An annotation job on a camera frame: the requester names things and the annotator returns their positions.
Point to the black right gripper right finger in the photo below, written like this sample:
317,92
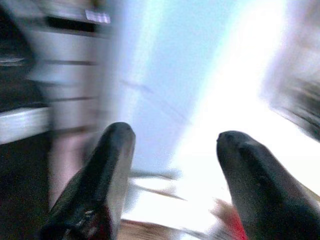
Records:
262,187

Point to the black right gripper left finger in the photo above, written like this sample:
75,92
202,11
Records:
100,180

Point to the red cloth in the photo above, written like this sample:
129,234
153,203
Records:
231,220

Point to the white drawer cabinet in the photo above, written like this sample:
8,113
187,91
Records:
67,67

